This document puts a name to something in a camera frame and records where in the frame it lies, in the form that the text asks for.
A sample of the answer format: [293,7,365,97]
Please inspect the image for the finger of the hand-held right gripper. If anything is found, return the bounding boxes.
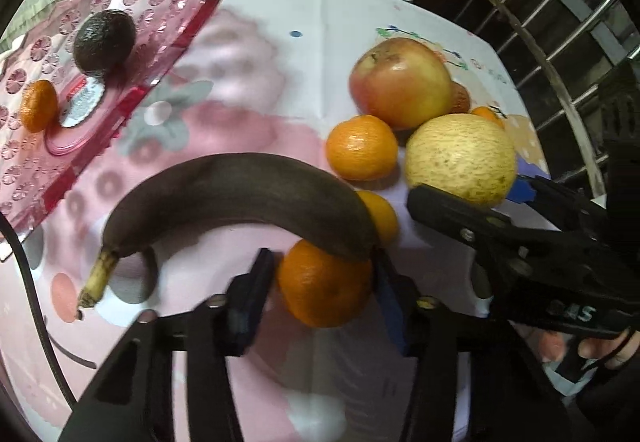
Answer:
[506,174,607,231]
[406,185,551,273]

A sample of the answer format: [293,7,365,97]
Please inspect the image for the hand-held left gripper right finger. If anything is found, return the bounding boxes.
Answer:
[372,247,571,442]

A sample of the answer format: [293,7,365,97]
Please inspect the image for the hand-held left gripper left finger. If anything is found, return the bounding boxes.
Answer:
[57,248,276,442]

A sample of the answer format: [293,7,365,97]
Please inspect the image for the yellow speckled apple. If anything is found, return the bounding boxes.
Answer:
[404,114,517,207]

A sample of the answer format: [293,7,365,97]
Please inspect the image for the small brown fruit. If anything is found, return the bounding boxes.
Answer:
[450,82,472,115]

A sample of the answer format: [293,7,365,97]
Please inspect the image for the overripe dark banana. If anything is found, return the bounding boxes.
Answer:
[76,153,381,323]

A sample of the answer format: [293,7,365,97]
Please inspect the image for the red apple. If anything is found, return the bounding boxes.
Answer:
[348,38,454,131]

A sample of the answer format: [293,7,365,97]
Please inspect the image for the pink plastic fruit bowl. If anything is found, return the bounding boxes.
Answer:
[0,0,227,263]

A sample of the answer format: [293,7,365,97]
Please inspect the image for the person's right hand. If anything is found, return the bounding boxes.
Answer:
[530,328,636,370]

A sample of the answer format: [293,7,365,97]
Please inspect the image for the small tangerine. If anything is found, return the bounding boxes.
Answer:
[470,106,506,130]

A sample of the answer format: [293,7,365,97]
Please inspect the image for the cartoon printed tablecloth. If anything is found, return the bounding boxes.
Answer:
[0,0,556,442]

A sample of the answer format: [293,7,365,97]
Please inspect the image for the dark avocado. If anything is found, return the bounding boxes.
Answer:
[72,9,137,77]

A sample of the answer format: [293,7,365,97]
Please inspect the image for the black cable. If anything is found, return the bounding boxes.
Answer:
[0,212,81,409]

